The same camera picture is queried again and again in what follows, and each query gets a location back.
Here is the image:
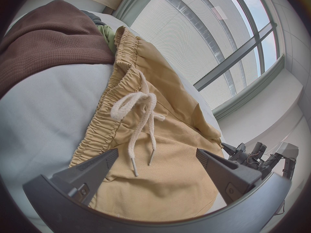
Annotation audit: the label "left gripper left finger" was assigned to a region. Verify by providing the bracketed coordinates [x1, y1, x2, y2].
[52, 148, 119, 206]

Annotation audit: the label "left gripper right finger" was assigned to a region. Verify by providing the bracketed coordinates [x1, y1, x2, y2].
[196, 148, 263, 206]

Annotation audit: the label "window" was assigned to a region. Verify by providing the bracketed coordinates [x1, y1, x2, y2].
[129, 0, 287, 121]

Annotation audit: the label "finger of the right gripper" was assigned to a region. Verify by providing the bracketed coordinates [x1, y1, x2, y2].
[222, 143, 237, 159]

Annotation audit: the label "green garment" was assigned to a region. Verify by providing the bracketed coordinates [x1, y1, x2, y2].
[96, 24, 118, 57]

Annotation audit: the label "tan drawstring shorts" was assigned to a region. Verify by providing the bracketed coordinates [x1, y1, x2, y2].
[69, 26, 225, 223]

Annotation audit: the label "blue-green curtain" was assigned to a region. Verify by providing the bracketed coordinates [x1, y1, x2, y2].
[110, 0, 172, 31]

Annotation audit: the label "dark grey garment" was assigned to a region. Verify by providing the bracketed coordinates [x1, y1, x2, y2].
[80, 9, 107, 27]

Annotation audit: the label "brown waffle garment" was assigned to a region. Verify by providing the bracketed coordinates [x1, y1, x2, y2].
[0, 0, 116, 99]

